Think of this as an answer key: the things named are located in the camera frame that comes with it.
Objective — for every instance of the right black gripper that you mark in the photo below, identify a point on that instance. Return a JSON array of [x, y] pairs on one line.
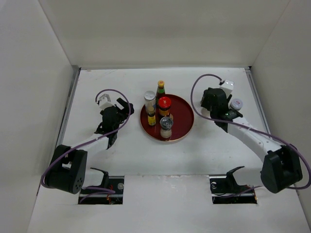
[[205, 103]]

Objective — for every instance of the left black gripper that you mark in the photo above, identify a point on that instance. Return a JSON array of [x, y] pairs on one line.
[[124, 113]]

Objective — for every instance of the silver-lid white spice jar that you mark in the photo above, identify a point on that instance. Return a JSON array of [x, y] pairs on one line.
[[150, 100]]

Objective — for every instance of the small yellow-label brown bottle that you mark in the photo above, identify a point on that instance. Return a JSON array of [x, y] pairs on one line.
[[151, 116]]

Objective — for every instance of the green red sauce bottle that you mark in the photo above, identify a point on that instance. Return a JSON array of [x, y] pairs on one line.
[[160, 90]]

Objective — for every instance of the red-lid dark sauce jar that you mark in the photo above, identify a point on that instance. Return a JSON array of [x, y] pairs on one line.
[[164, 106]]

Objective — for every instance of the grey-cap white shaker bottle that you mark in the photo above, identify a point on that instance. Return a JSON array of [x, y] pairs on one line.
[[166, 124]]

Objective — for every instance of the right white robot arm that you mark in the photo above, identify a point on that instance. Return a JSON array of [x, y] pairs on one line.
[[281, 166]]

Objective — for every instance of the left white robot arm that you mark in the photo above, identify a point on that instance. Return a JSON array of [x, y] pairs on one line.
[[67, 169]]

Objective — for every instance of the red round tray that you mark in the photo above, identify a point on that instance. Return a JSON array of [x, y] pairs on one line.
[[183, 119]]

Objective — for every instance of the white-lid red-label jar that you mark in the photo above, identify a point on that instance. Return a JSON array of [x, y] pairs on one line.
[[236, 104]]

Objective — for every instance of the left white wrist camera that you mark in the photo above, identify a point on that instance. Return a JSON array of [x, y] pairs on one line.
[[104, 101]]

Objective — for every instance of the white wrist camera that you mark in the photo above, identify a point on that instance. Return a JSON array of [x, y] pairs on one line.
[[227, 86], [104, 101]]

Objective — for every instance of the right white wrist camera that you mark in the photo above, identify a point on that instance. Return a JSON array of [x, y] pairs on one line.
[[227, 86]]

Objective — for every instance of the right aluminium table rail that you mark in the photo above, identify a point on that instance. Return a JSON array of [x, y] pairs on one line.
[[257, 100]]

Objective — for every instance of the aluminium table rail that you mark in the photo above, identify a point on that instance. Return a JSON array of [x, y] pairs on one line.
[[257, 100], [69, 101]]

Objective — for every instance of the left aluminium table rail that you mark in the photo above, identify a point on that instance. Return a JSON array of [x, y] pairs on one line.
[[69, 101]]

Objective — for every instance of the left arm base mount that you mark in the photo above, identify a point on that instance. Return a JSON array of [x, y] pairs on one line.
[[101, 188]]

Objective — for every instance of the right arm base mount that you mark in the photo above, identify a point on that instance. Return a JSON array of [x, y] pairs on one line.
[[225, 189]]

